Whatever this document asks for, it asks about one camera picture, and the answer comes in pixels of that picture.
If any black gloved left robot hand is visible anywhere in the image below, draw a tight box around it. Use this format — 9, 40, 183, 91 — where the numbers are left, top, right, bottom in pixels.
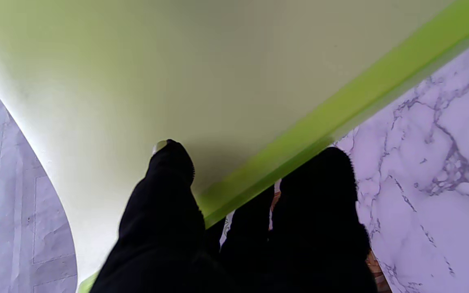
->
90, 139, 381, 293

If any yellow-green translucent file folder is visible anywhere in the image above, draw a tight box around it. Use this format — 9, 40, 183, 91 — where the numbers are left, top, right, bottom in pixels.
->
0, 0, 469, 285

